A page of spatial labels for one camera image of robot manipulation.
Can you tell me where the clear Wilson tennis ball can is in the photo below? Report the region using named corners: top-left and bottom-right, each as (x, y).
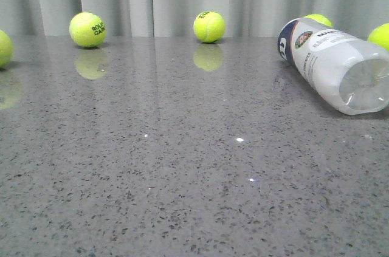
top-left (277, 18), bottom-right (388, 115)

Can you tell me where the centre yellow tennis ball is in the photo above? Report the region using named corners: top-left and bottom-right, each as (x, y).
top-left (193, 11), bottom-right (225, 43)

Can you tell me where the Roland Garros yellow tennis ball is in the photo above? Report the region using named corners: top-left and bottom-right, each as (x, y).
top-left (69, 12), bottom-right (106, 48)

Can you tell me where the Wilson 3 yellow tennis ball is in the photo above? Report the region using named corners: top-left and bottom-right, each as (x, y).
top-left (305, 13), bottom-right (333, 27)

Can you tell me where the far-left yellow tennis ball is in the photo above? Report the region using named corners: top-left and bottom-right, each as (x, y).
top-left (0, 30), bottom-right (13, 68)

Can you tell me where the far-right yellow tennis ball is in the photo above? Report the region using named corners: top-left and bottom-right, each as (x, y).
top-left (367, 23), bottom-right (389, 51)

